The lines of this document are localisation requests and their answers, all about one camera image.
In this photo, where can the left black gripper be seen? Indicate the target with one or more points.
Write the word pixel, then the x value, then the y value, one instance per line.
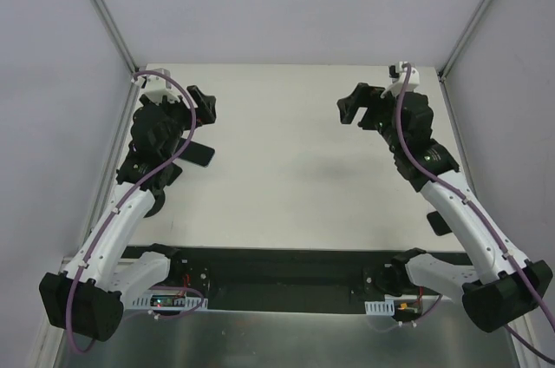
pixel 198 104

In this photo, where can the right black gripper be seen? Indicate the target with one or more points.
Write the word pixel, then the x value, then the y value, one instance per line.
pixel 364 104

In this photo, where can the black round-base clamp stand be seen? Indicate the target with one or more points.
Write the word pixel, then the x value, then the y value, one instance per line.
pixel 159 202

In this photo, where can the black folding phone stand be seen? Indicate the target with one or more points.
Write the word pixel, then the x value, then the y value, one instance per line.
pixel 438 224

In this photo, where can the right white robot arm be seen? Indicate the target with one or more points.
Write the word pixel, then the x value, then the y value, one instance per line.
pixel 501 283

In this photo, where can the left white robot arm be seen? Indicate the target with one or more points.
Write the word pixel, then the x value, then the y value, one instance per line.
pixel 89 295

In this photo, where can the black smartphone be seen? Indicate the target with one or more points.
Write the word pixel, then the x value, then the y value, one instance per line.
pixel 197 154

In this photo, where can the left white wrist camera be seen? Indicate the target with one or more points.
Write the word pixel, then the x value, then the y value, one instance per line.
pixel 157 89

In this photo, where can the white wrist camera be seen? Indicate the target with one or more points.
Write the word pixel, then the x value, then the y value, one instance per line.
pixel 403 75
pixel 157 89

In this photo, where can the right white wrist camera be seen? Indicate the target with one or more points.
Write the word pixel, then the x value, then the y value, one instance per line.
pixel 403 75

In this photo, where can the left aluminium frame post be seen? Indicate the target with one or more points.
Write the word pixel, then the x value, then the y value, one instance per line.
pixel 114 33

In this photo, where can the aluminium frame post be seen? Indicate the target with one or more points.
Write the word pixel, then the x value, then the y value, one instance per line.
pixel 464 38
pixel 114 33

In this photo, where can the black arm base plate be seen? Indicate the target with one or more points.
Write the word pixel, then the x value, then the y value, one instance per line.
pixel 280 280

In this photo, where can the left white cable duct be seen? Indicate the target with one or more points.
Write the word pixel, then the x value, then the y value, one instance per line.
pixel 167 302

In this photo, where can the white cable duct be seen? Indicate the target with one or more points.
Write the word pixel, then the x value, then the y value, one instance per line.
pixel 390 307
pixel 167 302

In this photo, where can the right white cable duct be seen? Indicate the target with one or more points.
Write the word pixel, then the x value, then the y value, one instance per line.
pixel 390 307

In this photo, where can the right aluminium frame post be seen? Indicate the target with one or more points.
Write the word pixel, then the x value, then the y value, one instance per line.
pixel 464 38

